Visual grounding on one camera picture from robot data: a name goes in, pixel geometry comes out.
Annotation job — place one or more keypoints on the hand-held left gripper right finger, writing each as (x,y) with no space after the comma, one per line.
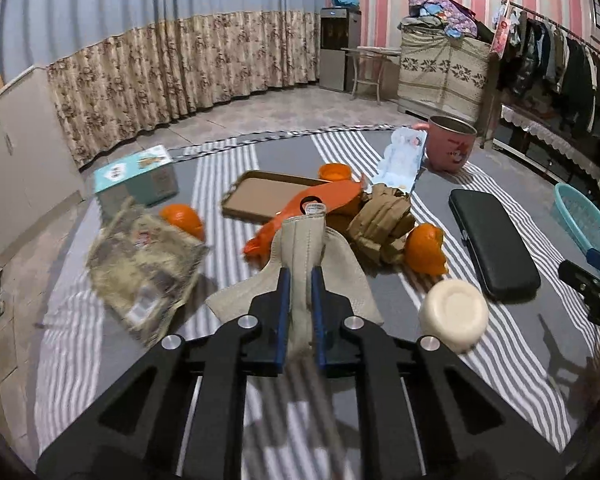
(319,320)

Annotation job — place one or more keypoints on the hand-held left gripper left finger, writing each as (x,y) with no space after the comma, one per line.
(282,320)

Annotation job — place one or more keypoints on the teal plastic basket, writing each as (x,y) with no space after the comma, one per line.
(587,230)

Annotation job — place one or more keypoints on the beige cloth pouch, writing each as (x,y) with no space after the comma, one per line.
(305,245)

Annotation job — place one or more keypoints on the khaki cloth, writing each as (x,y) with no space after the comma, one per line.
(380,225)

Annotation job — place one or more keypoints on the orange tangerine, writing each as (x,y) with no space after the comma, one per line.
(425,250)

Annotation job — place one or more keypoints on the orange peel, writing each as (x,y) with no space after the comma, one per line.
(182,220)

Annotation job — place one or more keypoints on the printed packet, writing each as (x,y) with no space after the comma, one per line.
(140,270)

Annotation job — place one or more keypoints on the black zip case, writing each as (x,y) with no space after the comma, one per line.
(495,245)

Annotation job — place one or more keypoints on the brown cardboard tray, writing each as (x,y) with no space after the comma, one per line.
(260,200)

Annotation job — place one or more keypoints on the orange plastic scoop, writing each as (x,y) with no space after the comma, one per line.
(325,197)

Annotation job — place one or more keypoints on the grey striped mat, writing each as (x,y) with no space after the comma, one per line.
(480,360)

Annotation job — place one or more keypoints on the low cabinet with lace cloth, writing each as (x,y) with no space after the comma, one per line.
(545,140)

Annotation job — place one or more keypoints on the cream round container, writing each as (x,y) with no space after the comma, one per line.
(454,315)

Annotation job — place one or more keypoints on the small orange cup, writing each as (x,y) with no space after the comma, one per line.
(334,170)

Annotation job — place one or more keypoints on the white and blue packet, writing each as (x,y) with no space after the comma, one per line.
(399,160)

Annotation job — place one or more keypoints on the pink metal cup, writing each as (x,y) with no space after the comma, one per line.
(450,147)

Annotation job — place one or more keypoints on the row of hanging clothes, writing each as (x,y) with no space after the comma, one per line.
(560,60)

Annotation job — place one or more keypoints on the teal cardboard box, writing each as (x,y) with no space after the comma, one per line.
(132,180)

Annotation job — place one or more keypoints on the metal clothes rack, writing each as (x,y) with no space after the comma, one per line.
(545,19)

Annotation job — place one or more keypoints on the cloth-covered cabinet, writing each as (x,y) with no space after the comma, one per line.
(442,70)

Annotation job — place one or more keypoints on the pink hanging bag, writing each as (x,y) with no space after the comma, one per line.
(502,30)

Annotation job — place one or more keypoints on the small metal table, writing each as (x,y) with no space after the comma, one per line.
(372,67)

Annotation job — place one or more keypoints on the grey water dispenser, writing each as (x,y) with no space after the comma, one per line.
(337,50)

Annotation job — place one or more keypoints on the blue and floral curtain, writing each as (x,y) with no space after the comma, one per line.
(180,60)

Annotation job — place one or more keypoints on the pile of folded clothes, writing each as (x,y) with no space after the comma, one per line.
(440,12)

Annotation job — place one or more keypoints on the white cabinet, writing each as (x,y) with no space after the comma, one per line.
(20,160)

